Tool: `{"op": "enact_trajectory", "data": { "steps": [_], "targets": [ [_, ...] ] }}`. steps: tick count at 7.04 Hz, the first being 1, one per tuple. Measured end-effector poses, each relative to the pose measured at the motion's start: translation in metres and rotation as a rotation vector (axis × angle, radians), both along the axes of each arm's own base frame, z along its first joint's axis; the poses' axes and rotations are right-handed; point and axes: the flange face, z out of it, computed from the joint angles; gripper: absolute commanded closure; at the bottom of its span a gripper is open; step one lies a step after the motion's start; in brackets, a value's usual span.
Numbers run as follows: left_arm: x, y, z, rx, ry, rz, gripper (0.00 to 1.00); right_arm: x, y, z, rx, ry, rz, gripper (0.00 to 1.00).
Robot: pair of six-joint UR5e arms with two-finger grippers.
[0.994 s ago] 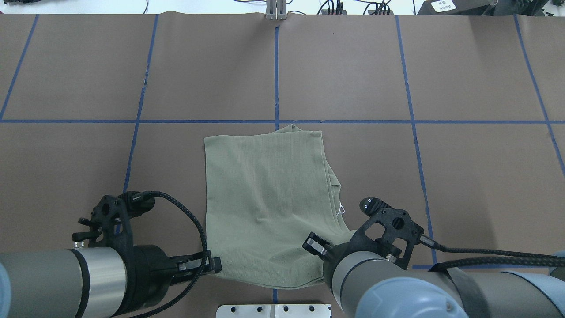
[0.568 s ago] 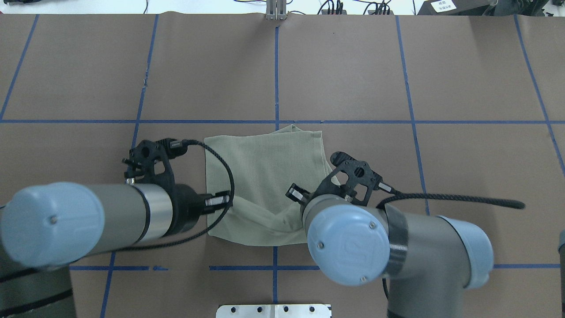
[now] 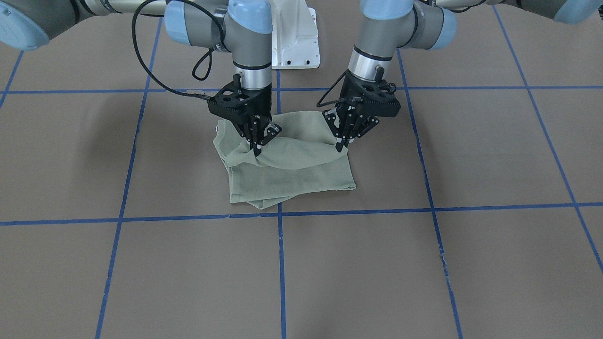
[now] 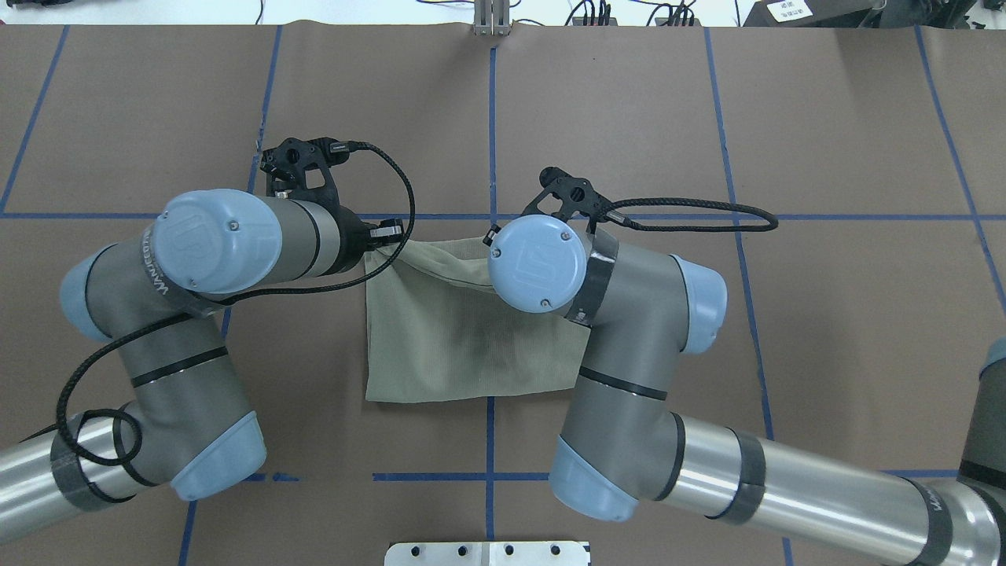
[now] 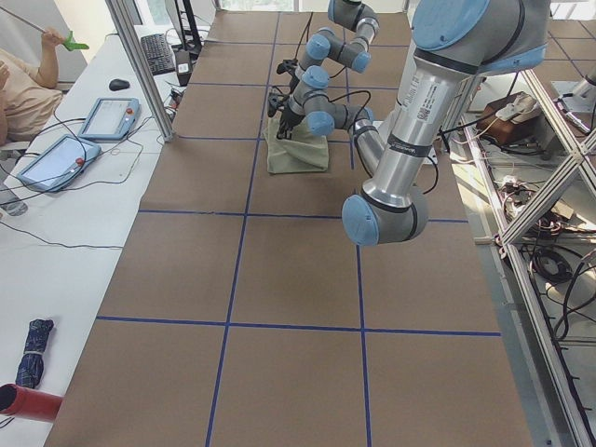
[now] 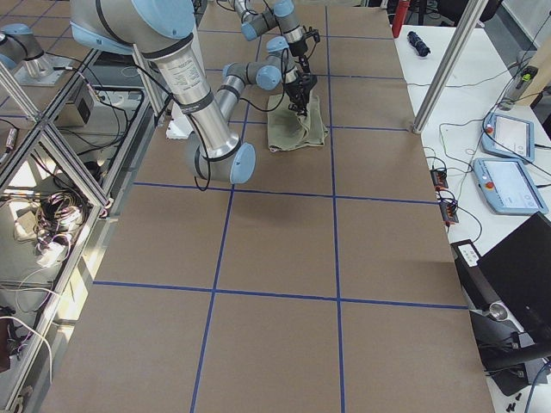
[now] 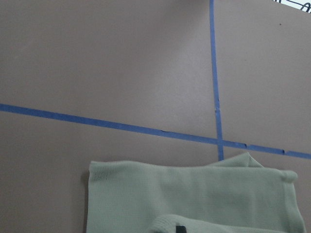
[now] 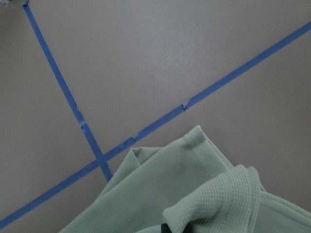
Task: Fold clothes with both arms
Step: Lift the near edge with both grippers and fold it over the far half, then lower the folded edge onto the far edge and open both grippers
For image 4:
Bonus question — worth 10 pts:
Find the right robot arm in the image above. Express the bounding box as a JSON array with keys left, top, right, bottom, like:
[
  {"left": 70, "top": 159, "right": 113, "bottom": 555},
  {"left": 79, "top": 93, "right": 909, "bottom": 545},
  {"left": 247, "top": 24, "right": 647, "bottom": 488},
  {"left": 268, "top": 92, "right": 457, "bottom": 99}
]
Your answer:
[{"left": 484, "top": 214, "right": 1004, "bottom": 565}]

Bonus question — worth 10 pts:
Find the aluminium frame post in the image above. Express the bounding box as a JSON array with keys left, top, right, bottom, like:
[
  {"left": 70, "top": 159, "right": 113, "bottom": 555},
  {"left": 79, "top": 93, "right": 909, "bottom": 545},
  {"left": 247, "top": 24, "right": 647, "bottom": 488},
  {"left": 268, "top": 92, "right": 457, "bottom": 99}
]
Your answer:
[{"left": 472, "top": 0, "right": 512, "bottom": 37}]

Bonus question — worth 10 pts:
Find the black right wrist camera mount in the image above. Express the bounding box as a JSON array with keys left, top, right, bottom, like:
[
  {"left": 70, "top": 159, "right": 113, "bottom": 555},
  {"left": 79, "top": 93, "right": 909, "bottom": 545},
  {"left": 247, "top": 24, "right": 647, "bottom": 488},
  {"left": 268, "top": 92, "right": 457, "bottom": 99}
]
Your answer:
[{"left": 520, "top": 166, "right": 611, "bottom": 233}]

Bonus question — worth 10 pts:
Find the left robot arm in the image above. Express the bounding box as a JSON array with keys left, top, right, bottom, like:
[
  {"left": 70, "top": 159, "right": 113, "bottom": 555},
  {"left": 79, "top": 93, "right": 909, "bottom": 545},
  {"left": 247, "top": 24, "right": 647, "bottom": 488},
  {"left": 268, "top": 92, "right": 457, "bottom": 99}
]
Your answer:
[{"left": 2, "top": 189, "right": 413, "bottom": 543}]

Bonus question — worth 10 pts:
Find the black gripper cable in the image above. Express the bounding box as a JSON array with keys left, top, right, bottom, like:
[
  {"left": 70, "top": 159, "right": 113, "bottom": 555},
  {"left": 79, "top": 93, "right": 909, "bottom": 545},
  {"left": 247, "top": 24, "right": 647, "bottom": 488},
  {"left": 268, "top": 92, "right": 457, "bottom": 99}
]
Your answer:
[
  {"left": 605, "top": 198, "right": 779, "bottom": 233},
  {"left": 55, "top": 141, "right": 416, "bottom": 466}
]

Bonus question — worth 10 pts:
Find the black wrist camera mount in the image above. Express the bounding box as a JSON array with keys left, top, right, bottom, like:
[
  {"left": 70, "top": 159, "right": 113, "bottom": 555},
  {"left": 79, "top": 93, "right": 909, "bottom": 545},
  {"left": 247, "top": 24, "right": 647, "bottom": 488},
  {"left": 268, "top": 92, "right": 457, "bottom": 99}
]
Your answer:
[
  {"left": 520, "top": 166, "right": 611, "bottom": 233},
  {"left": 259, "top": 137, "right": 351, "bottom": 209}
]

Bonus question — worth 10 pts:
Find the olive green long-sleeve shirt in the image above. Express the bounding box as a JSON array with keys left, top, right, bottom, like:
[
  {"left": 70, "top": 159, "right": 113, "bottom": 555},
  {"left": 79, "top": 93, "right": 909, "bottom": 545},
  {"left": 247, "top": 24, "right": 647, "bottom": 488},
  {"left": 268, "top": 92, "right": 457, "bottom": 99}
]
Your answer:
[{"left": 364, "top": 239, "right": 589, "bottom": 402}]

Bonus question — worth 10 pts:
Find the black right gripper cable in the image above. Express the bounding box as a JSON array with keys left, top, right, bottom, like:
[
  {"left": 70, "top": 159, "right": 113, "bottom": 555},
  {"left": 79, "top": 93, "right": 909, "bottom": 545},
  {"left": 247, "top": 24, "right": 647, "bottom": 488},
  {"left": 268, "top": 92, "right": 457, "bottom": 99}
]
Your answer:
[{"left": 605, "top": 198, "right": 779, "bottom": 233}]

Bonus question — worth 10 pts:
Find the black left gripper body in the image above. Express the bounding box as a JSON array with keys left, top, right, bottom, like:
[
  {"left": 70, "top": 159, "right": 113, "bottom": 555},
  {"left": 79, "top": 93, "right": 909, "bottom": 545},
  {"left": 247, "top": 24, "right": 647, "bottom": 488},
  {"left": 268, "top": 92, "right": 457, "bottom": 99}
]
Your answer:
[{"left": 334, "top": 207, "right": 374, "bottom": 274}]

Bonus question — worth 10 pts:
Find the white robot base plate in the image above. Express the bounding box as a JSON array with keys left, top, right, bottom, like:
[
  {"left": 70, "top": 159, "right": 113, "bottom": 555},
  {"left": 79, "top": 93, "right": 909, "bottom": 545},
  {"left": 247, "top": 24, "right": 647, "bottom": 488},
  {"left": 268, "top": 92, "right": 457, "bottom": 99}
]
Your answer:
[{"left": 384, "top": 540, "right": 593, "bottom": 565}]

